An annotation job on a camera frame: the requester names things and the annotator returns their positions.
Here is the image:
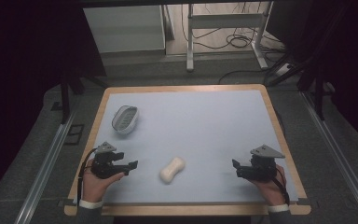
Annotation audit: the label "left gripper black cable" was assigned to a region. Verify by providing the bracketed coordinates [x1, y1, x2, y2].
[76, 147, 99, 203]

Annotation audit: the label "person's right hand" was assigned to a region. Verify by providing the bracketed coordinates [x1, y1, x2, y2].
[249, 163, 289, 207]

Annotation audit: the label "wooden table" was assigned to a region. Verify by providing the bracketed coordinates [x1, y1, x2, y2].
[63, 83, 312, 217]

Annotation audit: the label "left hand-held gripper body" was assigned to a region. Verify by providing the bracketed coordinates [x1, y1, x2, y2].
[90, 141, 129, 180]

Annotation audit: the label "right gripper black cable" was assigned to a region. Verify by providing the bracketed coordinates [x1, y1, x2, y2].
[271, 175, 291, 206]

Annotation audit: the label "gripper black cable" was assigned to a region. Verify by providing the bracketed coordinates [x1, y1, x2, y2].
[271, 175, 291, 206]
[76, 147, 99, 203]

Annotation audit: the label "black floor bracket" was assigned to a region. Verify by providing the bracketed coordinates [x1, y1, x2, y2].
[63, 123, 85, 146]

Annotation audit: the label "white soap bar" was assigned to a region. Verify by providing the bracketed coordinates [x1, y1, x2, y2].
[159, 156, 186, 185]

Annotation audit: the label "black metal stand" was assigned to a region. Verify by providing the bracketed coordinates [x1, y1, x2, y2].
[58, 69, 110, 125]
[296, 62, 338, 121]

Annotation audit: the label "light blue table mat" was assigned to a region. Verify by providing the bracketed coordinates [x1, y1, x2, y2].
[73, 90, 300, 205]

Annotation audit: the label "white panel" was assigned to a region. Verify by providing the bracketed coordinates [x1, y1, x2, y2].
[82, 4, 167, 54]

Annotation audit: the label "grey oval soap dish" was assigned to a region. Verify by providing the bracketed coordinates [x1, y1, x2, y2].
[111, 105, 140, 135]

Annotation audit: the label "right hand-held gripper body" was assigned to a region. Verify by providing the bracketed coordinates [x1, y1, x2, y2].
[241, 144, 286, 183]

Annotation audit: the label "black floor cables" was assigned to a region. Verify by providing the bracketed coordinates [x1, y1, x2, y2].
[180, 2, 288, 86]

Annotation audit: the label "white desk frame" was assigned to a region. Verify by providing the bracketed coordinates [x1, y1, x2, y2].
[186, 1, 275, 73]

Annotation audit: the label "person's left hand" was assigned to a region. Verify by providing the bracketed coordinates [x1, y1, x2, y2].
[81, 167, 126, 203]

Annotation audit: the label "white power strip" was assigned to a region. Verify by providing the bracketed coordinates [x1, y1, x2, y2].
[274, 63, 294, 77]

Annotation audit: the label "aluminium rail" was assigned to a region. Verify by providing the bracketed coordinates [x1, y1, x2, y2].
[13, 113, 76, 224]
[300, 91, 358, 224]

